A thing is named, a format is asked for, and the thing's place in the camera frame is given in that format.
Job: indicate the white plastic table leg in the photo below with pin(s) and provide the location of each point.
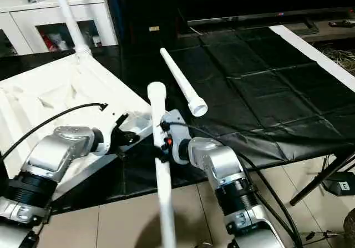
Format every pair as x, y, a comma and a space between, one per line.
180, 76
163, 192
69, 15

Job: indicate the white plastic table top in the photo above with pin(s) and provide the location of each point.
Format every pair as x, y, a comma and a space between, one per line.
55, 92

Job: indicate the small tan block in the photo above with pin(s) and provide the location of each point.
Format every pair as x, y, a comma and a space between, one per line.
154, 29

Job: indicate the black work mat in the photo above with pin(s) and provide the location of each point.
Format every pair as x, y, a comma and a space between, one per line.
260, 81

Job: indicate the red bottle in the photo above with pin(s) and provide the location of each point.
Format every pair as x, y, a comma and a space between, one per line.
52, 41

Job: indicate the white glass-door cabinet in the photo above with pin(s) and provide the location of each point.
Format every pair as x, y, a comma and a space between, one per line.
28, 15

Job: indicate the black metal stand tube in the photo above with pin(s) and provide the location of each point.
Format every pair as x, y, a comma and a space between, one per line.
321, 178

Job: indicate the white edge strip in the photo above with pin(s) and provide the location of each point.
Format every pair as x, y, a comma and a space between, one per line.
316, 54

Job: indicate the black box white label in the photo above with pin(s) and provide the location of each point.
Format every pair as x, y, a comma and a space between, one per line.
341, 185

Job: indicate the black metal rail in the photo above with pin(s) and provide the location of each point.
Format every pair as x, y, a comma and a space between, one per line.
266, 16

